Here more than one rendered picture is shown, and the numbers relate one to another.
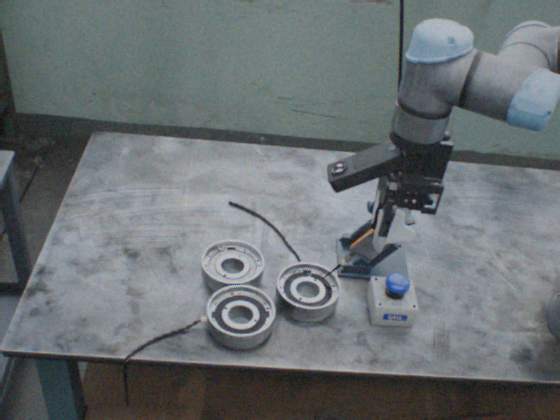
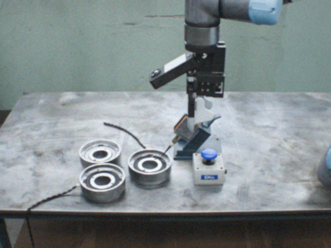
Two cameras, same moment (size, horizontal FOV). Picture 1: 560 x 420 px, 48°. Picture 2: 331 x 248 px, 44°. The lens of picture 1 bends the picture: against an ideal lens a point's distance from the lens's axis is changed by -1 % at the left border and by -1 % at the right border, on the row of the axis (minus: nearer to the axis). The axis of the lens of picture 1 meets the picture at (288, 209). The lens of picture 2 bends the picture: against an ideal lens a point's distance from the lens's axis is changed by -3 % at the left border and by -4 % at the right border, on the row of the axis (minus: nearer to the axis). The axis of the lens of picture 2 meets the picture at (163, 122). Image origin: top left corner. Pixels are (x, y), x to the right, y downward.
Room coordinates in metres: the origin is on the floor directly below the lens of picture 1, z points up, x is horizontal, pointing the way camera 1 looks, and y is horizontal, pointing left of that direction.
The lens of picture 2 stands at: (-0.09, -0.16, 1.43)
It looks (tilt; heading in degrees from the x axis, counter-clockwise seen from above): 30 degrees down; 6
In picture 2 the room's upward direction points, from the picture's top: straight up
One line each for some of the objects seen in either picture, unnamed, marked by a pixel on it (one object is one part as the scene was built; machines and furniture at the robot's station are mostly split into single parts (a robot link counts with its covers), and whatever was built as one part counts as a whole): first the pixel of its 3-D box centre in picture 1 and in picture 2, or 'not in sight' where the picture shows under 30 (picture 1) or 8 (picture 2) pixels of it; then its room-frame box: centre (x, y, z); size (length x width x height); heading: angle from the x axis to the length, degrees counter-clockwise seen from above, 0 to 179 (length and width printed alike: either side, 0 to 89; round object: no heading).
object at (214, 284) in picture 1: (232, 269); (100, 157); (0.76, 0.08, 0.82); 0.10 x 0.10 x 0.04
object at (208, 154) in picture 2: (395, 290); (208, 159); (0.73, -0.19, 0.85); 0.04 x 0.04 x 0.05
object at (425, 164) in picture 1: (412, 168); (204, 68); (0.76, -0.17, 1.07); 0.09 x 0.08 x 0.12; 93
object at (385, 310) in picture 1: (395, 301); (210, 168); (0.73, -0.20, 0.82); 0.08 x 0.07 x 0.05; 96
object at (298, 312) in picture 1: (307, 293); (149, 167); (0.73, -0.05, 0.82); 0.10 x 0.10 x 0.04
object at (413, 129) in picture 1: (419, 118); (201, 32); (0.76, -0.16, 1.15); 0.08 x 0.08 x 0.05
